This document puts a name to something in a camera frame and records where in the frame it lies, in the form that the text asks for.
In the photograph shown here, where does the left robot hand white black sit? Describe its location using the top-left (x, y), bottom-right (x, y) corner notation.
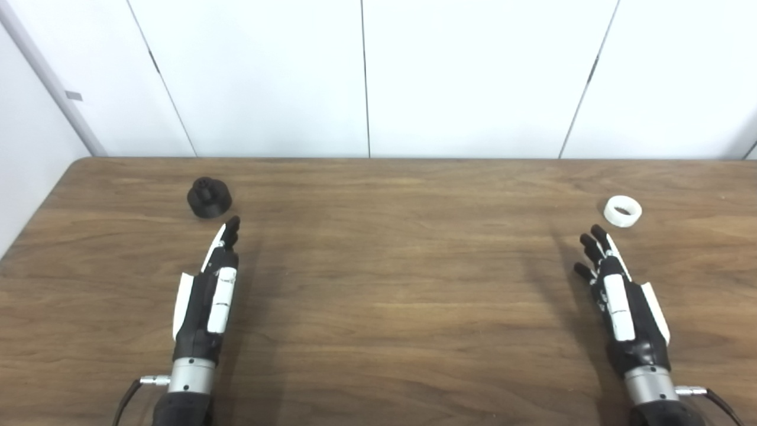
top-left (169, 215), bottom-right (242, 396)

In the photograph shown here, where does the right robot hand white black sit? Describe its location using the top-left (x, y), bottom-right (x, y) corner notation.
top-left (572, 224), bottom-right (681, 406)

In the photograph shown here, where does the white ring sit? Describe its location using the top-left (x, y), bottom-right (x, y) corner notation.
top-left (603, 195), bottom-right (643, 228)

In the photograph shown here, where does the round black part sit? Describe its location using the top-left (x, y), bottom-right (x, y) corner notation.
top-left (187, 176), bottom-right (232, 219)

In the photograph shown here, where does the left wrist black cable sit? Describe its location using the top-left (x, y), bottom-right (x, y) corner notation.
top-left (112, 375), bottom-right (172, 426)

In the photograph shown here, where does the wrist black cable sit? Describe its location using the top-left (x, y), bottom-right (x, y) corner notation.
top-left (675, 386), bottom-right (745, 426)
top-left (112, 375), bottom-right (172, 426)

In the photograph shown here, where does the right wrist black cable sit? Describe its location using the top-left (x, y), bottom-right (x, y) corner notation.
top-left (675, 386), bottom-right (745, 426)

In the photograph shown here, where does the grey wall corner post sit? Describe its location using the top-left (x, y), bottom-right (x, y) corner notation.
top-left (0, 0), bottom-right (108, 157)

